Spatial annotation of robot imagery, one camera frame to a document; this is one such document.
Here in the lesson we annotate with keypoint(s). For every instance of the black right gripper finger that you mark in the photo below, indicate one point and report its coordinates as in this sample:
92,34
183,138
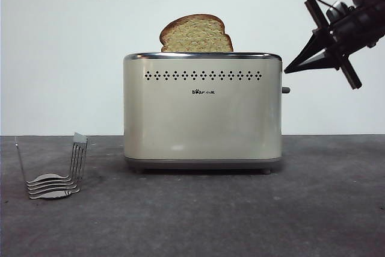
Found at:
311,49
322,60

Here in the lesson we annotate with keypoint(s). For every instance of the grey toaster lever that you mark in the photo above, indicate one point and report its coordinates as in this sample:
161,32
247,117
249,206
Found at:
286,90

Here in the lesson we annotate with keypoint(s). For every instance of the brown-crusted bread slice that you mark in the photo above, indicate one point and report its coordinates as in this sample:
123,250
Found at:
197,35

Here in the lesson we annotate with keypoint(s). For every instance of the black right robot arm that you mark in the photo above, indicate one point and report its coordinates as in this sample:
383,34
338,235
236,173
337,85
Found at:
370,25

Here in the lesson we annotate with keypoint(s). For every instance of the cream two-slot toaster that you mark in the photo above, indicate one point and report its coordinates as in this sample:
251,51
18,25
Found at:
201,118

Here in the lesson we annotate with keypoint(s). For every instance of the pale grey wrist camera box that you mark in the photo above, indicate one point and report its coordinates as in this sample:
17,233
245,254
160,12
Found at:
338,8

